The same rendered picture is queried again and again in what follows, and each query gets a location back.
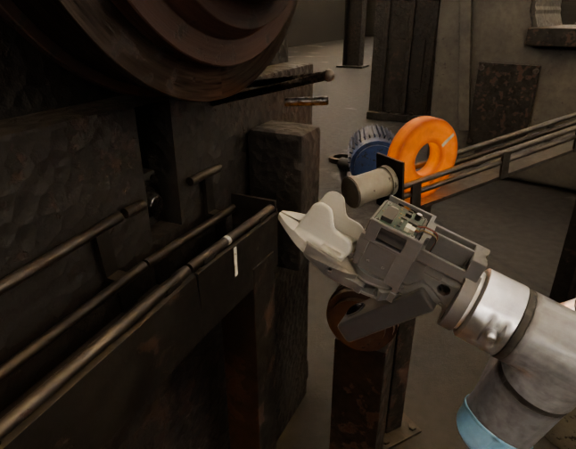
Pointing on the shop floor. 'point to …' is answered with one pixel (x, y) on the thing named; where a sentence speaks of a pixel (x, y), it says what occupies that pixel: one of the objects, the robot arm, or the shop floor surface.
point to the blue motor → (367, 148)
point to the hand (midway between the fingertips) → (288, 224)
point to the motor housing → (358, 379)
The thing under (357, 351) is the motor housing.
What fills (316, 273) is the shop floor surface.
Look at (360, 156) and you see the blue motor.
